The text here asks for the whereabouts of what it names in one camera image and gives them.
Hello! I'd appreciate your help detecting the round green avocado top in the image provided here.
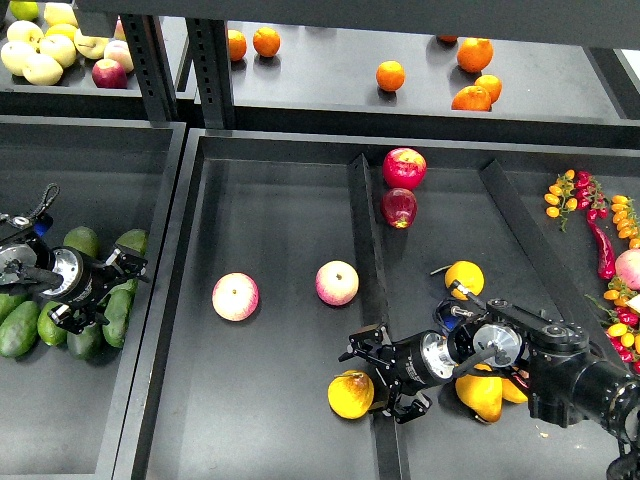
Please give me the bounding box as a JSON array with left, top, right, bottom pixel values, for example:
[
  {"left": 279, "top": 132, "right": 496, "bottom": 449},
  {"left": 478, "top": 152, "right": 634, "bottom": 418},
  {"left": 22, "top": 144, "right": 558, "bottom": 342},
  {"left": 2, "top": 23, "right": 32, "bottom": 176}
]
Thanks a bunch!
[{"left": 63, "top": 226, "right": 100, "bottom": 259}]

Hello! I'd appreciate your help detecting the black shelf post right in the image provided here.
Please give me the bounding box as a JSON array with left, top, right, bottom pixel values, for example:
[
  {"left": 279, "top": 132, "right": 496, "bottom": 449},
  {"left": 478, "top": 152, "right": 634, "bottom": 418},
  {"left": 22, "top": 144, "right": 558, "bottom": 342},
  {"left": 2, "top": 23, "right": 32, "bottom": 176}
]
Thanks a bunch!
[{"left": 185, "top": 18, "right": 236, "bottom": 130}]

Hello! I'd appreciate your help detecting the black left tray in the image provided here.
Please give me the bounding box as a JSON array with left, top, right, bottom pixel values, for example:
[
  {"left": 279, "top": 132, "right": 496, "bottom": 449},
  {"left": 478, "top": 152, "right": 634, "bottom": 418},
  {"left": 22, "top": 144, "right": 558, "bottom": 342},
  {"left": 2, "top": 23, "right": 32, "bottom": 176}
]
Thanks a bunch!
[{"left": 1, "top": 115, "right": 186, "bottom": 479}]

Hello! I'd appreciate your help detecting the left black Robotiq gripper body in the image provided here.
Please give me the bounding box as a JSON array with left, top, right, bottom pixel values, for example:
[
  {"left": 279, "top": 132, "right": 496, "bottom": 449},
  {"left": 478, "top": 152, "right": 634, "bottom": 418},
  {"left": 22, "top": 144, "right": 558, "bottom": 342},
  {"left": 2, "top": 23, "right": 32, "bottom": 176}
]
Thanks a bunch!
[{"left": 49, "top": 247, "right": 118, "bottom": 320}]

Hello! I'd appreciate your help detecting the pink apple left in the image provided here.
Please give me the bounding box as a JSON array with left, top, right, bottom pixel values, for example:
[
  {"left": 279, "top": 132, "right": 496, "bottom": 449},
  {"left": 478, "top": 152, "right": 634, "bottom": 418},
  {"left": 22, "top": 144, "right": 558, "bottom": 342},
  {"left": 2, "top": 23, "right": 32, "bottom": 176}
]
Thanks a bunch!
[{"left": 212, "top": 272, "right": 259, "bottom": 322}]

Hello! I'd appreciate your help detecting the pale yellow apple middle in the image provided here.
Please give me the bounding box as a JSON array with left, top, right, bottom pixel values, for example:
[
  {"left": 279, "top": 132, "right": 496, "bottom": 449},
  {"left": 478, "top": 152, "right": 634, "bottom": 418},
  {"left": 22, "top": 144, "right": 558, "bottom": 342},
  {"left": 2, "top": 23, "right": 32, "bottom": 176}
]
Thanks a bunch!
[{"left": 39, "top": 34, "right": 77, "bottom": 69}]

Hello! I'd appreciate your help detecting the bright red apple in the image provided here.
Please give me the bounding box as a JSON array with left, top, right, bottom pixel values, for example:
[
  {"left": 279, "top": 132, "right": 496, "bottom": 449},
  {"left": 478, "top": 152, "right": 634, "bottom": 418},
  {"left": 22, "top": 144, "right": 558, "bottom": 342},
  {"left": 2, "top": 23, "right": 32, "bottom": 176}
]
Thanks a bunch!
[{"left": 382, "top": 147, "right": 427, "bottom": 190}]

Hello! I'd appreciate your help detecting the orange cherry tomato bunch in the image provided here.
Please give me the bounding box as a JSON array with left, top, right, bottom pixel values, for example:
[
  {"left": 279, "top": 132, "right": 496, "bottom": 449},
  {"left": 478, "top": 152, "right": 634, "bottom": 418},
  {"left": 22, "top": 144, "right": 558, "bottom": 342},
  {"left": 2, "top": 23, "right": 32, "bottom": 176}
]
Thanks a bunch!
[{"left": 544, "top": 169, "right": 578, "bottom": 232}]

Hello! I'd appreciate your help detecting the yellow pear right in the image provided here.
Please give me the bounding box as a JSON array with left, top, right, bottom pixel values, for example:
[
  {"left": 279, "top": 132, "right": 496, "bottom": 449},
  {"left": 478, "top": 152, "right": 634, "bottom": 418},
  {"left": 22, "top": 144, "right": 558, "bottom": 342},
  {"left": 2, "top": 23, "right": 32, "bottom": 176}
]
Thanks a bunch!
[{"left": 501, "top": 379, "right": 528, "bottom": 404}]

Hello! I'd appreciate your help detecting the pink apple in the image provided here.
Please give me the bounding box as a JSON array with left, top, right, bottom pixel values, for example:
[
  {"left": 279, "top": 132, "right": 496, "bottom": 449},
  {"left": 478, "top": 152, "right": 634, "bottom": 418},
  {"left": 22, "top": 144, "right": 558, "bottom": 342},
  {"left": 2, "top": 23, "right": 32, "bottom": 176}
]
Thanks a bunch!
[
  {"left": 212, "top": 272, "right": 259, "bottom": 322},
  {"left": 315, "top": 260, "right": 359, "bottom": 306}
]

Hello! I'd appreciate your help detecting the red chili pepper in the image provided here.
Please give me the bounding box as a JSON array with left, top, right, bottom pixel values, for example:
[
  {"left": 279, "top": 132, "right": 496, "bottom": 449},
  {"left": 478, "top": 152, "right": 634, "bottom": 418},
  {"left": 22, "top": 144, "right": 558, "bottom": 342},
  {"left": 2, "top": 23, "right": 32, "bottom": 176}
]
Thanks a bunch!
[{"left": 586, "top": 209, "right": 616, "bottom": 280}]

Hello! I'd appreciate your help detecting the pink peach on shelf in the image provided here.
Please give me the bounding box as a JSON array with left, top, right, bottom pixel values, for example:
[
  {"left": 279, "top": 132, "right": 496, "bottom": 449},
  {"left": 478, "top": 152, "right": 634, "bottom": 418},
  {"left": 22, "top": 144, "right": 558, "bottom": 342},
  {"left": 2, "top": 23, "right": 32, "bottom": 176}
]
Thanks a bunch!
[{"left": 103, "top": 40, "right": 134, "bottom": 74}]

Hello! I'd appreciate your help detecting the green avocado far left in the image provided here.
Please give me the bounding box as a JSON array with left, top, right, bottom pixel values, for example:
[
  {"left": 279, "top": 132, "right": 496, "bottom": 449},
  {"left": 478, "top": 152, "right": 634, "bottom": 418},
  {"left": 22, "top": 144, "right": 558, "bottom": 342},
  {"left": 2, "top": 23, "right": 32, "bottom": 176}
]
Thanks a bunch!
[{"left": 0, "top": 294, "right": 27, "bottom": 324}]

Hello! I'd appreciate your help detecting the green avocado upper right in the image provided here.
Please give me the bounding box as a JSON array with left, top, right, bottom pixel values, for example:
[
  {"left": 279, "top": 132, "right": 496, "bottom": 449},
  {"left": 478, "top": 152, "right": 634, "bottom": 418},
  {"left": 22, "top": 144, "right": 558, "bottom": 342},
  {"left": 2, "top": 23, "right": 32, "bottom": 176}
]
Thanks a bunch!
[{"left": 115, "top": 229, "right": 148, "bottom": 256}]

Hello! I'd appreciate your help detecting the dark green avocado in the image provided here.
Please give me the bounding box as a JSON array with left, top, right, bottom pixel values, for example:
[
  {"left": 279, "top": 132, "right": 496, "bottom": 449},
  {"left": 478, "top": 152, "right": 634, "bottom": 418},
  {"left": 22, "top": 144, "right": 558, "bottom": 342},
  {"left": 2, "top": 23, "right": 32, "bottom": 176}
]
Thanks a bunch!
[{"left": 66, "top": 324, "right": 103, "bottom": 360}]

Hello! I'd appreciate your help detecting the pale yellow apple with stem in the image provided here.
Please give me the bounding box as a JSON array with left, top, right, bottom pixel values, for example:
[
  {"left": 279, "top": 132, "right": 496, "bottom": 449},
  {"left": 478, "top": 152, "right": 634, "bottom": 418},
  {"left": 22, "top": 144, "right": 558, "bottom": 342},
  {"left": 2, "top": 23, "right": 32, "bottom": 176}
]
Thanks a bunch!
[{"left": 73, "top": 29, "right": 110, "bottom": 60}]

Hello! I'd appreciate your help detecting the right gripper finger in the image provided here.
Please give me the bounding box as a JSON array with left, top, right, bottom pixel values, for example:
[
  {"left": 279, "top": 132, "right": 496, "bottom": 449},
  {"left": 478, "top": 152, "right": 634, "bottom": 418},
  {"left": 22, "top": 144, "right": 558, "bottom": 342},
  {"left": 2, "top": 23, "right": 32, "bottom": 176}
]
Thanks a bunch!
[
  {"left": 338, "top": 323, "right": 393, "bottom": 370},
  {"left": 377, "top": 391, "right": 432, "bottom": 424}
]

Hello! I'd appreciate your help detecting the pale yellow apple front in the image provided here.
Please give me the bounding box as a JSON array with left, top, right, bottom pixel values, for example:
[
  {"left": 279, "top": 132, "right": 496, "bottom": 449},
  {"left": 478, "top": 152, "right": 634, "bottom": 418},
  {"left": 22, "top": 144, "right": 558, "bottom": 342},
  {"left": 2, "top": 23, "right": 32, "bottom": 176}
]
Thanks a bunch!
[{"left": 22, "top": 53, "right": 64, "bottom": 86}]

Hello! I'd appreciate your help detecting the orange top left cut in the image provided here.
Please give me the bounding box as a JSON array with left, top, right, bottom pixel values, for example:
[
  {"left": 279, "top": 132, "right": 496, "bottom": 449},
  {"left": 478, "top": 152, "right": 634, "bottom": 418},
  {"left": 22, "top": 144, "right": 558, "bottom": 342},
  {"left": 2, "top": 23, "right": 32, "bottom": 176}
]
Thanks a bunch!
[{"left": 227, "top": 29, "right": 247, "bottom": 62}]

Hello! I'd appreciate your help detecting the yellow pear with brown top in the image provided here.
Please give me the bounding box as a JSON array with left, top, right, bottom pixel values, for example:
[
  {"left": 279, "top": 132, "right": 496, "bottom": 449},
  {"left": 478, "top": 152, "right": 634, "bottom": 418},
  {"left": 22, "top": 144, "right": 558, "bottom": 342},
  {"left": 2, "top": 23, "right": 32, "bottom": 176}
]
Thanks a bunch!
[{"left": 327, "top": 370, "right": 374, "bottom": 420}]

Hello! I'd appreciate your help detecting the mixed cherry tomatoes lower right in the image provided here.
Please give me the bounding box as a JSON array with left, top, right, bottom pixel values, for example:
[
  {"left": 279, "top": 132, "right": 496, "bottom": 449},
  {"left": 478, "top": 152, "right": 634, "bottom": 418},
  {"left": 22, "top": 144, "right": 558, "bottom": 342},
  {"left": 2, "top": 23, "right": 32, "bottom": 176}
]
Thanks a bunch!
[{"left": 586, "top": 275, "right": 639, "bottom": 376}]

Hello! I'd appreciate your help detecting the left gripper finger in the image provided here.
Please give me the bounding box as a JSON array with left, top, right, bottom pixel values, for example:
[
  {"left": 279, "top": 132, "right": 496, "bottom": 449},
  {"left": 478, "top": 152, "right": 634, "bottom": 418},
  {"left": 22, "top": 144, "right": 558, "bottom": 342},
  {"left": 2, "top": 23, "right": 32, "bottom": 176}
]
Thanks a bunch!
[
  {"left": 47, "top": 302, "right": 109, "bottom": 335},
  {"left": 102, "top": 243, "right": 149, "bottom": 284}
]

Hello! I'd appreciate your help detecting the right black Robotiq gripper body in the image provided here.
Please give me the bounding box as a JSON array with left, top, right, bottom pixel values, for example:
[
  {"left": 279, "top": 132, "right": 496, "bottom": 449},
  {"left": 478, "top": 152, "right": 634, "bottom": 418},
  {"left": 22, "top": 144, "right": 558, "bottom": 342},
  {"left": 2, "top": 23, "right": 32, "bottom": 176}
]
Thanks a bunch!
[{"left": 373, "top": 330, "right": 457, "bottom": 395}]

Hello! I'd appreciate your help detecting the green avocado lower right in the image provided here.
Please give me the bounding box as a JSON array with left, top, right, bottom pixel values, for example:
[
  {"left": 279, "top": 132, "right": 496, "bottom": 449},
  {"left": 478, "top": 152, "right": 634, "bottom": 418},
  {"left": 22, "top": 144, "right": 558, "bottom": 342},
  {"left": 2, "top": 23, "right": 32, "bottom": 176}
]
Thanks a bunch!
[{"left": 102, "top": 290, "right": 133, "bottom": 348}]

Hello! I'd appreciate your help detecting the pink apple centre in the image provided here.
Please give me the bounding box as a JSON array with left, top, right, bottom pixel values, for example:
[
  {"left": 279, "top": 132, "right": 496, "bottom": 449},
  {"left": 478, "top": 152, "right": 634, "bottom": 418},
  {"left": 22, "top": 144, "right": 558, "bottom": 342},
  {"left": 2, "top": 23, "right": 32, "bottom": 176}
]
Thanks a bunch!
[{"left": 315, "top": 260, "right": 359, "bottom": 306}]

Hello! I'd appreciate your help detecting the pink peach right edge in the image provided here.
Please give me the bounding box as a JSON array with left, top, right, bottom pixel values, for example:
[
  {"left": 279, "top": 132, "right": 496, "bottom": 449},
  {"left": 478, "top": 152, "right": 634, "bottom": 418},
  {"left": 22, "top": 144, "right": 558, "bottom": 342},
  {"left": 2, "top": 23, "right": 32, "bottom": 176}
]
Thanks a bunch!
[{"left": 615, "top": 249, "right": 640, "bottom": 290}]

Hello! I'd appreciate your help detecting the light green avocado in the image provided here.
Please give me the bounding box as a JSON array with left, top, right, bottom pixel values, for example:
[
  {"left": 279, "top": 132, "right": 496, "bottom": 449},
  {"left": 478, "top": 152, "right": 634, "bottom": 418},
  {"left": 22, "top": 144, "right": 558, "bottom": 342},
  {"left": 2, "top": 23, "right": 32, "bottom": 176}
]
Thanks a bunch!
[{"left": 37, "top": 301, "right": 67, "bottom": 347}]

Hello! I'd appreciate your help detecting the green avocado middle right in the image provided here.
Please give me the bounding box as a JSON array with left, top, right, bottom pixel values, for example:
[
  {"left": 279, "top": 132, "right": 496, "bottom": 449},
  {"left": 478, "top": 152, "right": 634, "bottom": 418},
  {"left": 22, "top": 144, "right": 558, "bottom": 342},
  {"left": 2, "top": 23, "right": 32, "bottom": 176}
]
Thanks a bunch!
[{"left": 110, "top": 279, "right": 138, "bottom": 295}]

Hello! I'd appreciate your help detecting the black centre tray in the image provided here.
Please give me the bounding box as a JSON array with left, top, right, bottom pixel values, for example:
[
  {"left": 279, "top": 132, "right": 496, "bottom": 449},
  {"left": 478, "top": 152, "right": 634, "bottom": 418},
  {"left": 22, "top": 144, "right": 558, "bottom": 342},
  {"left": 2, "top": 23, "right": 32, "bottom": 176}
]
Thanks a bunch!
[{"left": 129, "top": 130, "right": 639, "bottom": 479}]

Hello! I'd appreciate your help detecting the dark red apple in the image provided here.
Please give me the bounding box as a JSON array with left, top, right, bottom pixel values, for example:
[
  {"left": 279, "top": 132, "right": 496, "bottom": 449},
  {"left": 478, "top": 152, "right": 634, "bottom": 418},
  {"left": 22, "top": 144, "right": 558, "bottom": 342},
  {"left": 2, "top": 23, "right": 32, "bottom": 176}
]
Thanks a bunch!
[{"left": 381, "top": 188, "right": 418, "bottom": 229}]

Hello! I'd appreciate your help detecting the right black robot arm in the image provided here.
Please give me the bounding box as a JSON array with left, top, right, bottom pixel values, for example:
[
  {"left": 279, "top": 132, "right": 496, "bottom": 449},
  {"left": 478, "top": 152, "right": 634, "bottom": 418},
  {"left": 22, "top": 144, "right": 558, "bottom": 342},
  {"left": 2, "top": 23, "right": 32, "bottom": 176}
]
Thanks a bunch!
[{"left": 339, "top": 280, "right": 639, "bottom": 479}]

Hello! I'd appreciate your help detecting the black tray divider right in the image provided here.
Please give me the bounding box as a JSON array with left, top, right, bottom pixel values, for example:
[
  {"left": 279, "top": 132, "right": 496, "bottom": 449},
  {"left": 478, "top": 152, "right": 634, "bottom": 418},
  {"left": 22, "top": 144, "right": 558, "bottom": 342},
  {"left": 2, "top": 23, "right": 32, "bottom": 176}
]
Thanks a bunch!
[{"left": 480, "top": 160, "right": 626, "bottom": 368}]

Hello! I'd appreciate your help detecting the red apple on shelf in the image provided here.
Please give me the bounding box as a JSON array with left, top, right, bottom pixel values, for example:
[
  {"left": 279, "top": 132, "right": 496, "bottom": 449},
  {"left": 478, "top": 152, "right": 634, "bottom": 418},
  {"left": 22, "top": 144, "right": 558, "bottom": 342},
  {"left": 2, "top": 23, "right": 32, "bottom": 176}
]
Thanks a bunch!
[{"left": 92, "top": 59, "right": 128, "bottom": 89}]

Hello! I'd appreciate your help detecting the pale yellow apple upper left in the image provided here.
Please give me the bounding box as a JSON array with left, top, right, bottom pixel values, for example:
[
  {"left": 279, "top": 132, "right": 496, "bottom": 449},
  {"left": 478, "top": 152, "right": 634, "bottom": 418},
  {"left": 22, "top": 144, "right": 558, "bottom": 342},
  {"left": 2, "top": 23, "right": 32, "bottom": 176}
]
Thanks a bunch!
[{"left": 6, "top": 20, "right": 44, "bottom": 50}]

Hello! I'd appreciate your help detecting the yellow pear bottom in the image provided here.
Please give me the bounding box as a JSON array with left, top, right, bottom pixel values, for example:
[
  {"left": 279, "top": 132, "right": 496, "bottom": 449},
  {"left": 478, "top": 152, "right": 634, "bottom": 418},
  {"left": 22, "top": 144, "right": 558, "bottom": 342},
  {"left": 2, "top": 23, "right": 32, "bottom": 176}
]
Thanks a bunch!
[{"left": 455, "top": 375, "right": 503, "bottom": 423}]

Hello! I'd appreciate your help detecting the black tray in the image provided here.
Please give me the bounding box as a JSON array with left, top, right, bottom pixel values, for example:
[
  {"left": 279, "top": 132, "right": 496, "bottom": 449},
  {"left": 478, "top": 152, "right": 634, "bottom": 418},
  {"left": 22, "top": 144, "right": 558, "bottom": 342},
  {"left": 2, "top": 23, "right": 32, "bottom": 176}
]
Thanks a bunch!
[
  {"left": 129, "top": 130, "right": 639, "bottom": 479},
  {"left": 1, "top": 115, "right": 186, "bottom": 479}
]

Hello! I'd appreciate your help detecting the red cherry tomato bunch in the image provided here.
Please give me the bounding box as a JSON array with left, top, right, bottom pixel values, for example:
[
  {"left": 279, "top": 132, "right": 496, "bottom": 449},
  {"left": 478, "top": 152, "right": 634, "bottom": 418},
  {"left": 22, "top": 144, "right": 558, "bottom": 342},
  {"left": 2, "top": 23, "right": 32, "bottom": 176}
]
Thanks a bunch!
[{"left": 574, "top": 170, "right": 609, "bottom": 221}]

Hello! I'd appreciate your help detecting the black shelf post left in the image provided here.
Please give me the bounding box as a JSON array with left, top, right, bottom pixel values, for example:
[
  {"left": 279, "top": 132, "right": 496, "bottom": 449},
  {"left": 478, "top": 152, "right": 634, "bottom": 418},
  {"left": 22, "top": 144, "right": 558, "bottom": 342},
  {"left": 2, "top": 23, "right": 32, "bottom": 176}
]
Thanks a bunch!
[{"left": 120, "top": 14, "right": 178, "bottom": 122}]

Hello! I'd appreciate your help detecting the yellow pear with stem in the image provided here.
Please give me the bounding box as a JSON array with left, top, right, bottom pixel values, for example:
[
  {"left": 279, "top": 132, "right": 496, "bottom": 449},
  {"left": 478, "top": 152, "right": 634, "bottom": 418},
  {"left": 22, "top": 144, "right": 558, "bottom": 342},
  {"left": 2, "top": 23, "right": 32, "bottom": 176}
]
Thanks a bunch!
[{"left": 429, "top": 260, "right": 485, "bottom": 301}]

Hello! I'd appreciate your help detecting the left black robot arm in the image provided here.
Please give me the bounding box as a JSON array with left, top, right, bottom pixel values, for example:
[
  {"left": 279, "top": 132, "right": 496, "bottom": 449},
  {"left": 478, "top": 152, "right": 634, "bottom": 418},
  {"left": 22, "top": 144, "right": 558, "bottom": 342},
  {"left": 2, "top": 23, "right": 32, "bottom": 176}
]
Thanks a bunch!
[{"left": 1, "top": 183, "right": 147, "bottom": 334}]

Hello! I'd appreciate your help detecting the black shelf post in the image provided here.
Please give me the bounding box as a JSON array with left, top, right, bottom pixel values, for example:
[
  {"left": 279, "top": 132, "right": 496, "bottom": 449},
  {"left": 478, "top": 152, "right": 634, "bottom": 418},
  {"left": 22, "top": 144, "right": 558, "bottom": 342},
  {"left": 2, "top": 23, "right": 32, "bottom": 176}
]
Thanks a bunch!
[
  {"left": 120, "top": 14, "right": 178, "bottom": 122},
  {"left": 185, "top": 18, "right": 236, "bottom": 130}
]

